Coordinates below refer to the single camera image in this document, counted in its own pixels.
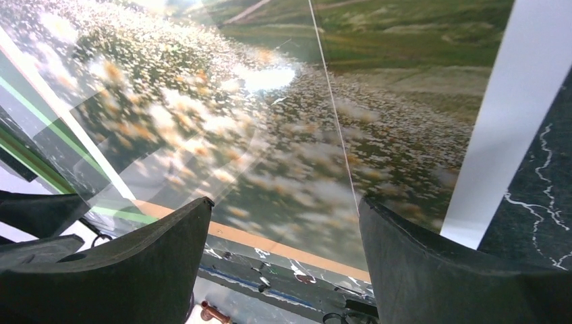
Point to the green picture frame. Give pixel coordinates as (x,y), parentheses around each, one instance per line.
(56,144)

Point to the landscape photo print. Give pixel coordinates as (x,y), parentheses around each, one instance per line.
(436,106)

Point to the brown backing board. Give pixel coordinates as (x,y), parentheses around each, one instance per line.
(314,254)

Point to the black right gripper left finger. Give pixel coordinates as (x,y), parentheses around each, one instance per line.
(145,276)

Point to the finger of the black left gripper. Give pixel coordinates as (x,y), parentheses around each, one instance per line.
(41,215)
(48,250)

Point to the clear acrylic sheet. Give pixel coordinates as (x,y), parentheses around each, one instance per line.
(222,115)

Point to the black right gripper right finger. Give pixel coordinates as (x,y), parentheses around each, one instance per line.
(418,276)

